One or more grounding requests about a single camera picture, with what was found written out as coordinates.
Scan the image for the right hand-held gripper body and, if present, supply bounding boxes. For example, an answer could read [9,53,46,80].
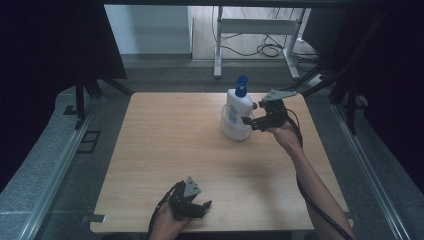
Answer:
[258,89,298,132]

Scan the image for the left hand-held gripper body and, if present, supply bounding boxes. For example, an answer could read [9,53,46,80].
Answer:
[167,176,205,220]

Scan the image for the white pump bottle blue cap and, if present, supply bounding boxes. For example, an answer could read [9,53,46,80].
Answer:
[225,75,255,134]

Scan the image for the white mesh basket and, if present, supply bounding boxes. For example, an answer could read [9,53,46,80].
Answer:
[220,102,255,142]

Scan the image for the person's right hand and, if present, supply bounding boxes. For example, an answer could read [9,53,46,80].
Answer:
[267,120,304,153]

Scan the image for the person's left hand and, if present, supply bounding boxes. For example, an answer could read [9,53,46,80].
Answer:
[150,202,192,240]

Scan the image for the white power strip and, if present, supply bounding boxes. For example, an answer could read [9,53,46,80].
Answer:
[307,73,326,88]

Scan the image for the black metal stand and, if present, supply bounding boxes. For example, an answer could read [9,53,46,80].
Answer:
[329,74,361,136]
[73,74,134,130]

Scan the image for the black curtain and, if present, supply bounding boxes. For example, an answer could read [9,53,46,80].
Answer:
[0,0,128,194]
[301,6,424,192]

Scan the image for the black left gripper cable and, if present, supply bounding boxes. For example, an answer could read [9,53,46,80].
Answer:
[145,181,185,240]

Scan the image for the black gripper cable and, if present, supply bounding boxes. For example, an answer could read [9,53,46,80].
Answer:
[284,108,355,240]
[145,181,185,240]

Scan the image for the black floor cables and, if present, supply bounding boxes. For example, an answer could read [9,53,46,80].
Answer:
[213,6,322,73]

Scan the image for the white desk frame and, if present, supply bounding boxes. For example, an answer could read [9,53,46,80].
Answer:
[213,5,308,80]

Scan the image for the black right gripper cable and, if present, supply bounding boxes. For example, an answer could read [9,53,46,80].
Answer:
[284,108,355,240]

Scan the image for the aluminium rail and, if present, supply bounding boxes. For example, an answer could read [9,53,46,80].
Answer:
[18,99,98,240]
[330,103,412,240]

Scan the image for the black floor bracket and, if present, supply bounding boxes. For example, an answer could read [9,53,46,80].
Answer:
[62,104,80,116]

